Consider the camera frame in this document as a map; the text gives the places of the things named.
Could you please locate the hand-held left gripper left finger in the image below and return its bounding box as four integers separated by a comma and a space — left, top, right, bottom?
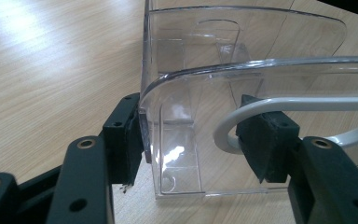
46, 92, 145, 224

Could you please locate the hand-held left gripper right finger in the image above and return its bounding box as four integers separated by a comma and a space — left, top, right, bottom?
235, 93, 358, 224

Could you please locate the clear acrylic divided organizer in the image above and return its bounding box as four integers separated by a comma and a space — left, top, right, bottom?
138, 0, 358, 200

